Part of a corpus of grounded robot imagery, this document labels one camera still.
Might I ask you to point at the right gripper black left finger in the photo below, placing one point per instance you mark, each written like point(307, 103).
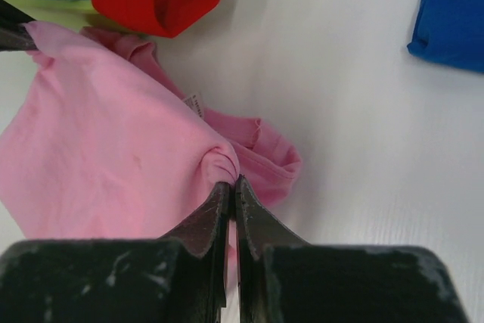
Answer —
point(179, 277)

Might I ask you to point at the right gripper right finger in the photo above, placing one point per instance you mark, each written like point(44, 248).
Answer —
point(283, 278)

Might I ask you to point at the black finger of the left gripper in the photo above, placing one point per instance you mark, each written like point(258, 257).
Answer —
point(13, 36)

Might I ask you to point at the pink t shirt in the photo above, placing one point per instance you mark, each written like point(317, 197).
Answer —
point(106, 146)

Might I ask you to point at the green plastic basin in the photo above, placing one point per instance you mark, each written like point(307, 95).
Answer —
point(71, 14)

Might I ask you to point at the white garment size label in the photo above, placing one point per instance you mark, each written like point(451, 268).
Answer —
point(195, 102)

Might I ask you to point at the folded blue printed t shirt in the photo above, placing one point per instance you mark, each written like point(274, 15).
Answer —
point(450, 33)

